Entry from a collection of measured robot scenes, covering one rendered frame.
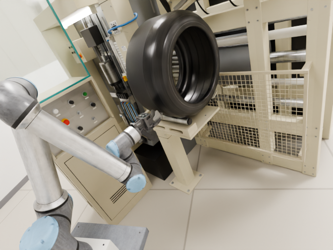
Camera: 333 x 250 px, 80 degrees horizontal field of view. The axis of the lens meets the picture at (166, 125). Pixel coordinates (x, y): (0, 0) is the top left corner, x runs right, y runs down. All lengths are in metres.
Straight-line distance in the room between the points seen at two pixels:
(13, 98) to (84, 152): 0.28
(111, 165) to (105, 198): 1.07
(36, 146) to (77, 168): 0.75
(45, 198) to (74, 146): 0.36
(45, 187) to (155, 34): 0.86
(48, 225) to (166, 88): 0.78
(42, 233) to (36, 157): 0.30
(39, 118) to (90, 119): 0.92
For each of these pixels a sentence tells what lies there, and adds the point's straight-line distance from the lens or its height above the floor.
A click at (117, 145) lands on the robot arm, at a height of 1.07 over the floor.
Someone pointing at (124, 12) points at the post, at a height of 1.57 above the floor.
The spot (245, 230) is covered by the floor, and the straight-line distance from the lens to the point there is 1.75.
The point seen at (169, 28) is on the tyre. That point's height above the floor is 1.43.
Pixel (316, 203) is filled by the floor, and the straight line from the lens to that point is 1.91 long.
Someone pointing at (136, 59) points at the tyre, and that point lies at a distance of 1.08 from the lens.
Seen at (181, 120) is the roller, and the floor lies 0.91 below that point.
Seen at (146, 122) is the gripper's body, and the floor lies 1.07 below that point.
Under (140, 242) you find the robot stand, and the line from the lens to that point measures 1.18.
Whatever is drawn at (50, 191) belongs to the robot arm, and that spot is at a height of 1.02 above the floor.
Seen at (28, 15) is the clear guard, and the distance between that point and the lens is 1.58.
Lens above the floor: 1.55
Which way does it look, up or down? 30 degrees down
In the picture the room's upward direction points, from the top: 22 degrees counter-clockwise
